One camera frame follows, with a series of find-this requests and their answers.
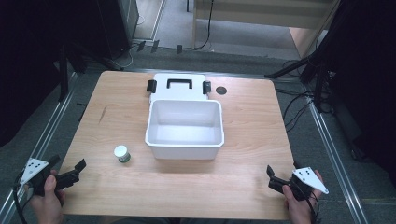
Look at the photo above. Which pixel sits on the light wooden furniture frame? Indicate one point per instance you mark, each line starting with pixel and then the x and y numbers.
pixel 249 18

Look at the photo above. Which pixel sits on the person's right hand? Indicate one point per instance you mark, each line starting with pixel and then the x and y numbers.
pixel 299 211

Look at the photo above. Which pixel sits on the black metal stand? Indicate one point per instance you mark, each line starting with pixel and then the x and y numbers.
pixel 63 77
pixel 320 87

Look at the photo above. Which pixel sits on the black tape strip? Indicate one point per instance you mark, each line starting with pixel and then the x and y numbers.
pixel 155 46
pixel 179 48
pixel 141 45

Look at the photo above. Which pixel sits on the dark curtain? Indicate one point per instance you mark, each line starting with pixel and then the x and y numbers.
pixel 367 77
pixel 31 62

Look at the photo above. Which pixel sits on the small white-capped green jar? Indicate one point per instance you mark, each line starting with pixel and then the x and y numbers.
pixel 121 151

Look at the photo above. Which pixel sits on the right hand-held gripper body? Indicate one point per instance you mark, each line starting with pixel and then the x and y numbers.
pixel 308 179

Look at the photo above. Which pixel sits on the aluminium floor rail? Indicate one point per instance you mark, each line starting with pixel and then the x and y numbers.
pixel 45 130
pixel 333 155

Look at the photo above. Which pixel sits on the person's left hand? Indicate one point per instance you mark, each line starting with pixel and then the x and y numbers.
pixel 46 205

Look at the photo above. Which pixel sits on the dark round table grommet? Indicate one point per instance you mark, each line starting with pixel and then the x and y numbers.
pixel 221 90

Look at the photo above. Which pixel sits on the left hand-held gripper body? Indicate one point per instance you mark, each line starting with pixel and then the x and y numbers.
pixel 34 168

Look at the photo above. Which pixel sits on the black cabinet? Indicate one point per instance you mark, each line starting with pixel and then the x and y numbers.
pixel 109 25

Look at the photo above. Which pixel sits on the white plastic storage box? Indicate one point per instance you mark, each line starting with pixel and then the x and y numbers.
pixel 183 152

